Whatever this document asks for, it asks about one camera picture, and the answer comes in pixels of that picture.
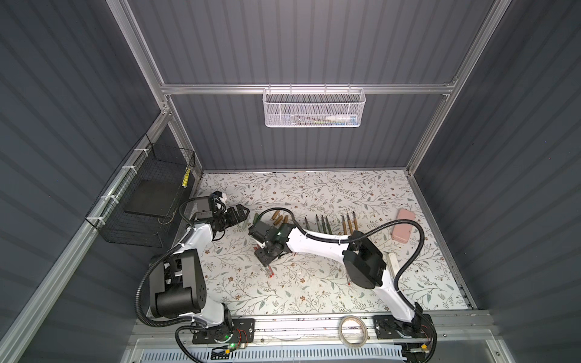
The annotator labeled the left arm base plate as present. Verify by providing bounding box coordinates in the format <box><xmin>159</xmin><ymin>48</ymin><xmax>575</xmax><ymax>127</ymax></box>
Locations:
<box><xmin>192</xmin><ymin>319</ymin><xmax>256</xmax><ymax>344</ymax></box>

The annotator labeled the white wire mesh basket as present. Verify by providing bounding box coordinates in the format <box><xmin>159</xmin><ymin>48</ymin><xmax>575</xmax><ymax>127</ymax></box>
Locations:
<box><xmin>262</xmin><ymin>87</ymin><xmax>366</xmax><ymax>129</ymax></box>

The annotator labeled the black wire basket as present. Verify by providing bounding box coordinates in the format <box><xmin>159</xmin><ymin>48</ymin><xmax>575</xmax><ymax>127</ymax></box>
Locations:
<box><xmin>86</xmin><ymin>137</ymin><xmax>196</xmax><ymax>248</ymax></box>

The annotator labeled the floral patterned table mat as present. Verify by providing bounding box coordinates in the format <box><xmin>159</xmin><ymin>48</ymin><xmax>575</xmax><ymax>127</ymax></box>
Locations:
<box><xmin>198</xmin><ymin>170</ymin><xmax>468</xmax><ymax>316</ymax></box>

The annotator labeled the pink eraser block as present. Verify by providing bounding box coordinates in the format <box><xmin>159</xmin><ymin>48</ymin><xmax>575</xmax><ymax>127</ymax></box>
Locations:
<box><xmin>391</xmin><ymin>209</ymin><xmax>415</xmax><ymax>244</ymax></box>

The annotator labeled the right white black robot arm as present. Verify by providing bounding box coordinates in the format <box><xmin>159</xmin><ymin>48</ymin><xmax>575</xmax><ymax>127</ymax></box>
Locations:
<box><xmin>248</xmin><ymin>207</ymin><xmax>437</xmax><ymax>341</ymax></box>

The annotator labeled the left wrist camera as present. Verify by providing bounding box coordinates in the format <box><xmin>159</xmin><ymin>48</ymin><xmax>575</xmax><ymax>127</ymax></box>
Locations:
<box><xmin>210</xmin><ymin>191</ymin><xmax>227</xmax><ymax>206</ymax></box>

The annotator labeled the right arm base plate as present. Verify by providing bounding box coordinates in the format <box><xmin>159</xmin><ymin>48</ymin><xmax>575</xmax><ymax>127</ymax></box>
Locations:
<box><xmin>372</xmin><ymin>313</ymin><xmax>437</xmax><ymax>340</ymax></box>

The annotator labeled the clear tape roll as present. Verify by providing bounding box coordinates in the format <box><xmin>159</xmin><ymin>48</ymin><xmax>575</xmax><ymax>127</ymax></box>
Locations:
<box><xmin>337</xmin><ymin>316</ymin><xmax>369</xmax><ymax>349</ymax></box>

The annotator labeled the white eraser stick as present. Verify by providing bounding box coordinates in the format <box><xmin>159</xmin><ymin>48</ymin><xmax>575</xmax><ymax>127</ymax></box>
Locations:
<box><xmin>387</xmin><ymin>253</ymin><xmax>400</xmax><ymax>278</ymax></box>

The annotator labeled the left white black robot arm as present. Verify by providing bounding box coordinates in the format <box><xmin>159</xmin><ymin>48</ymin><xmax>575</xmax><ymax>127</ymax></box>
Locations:
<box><xmin>134</xmin><ymin>192</ymin><xmax>250</xmax><ymax>343</ymax></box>

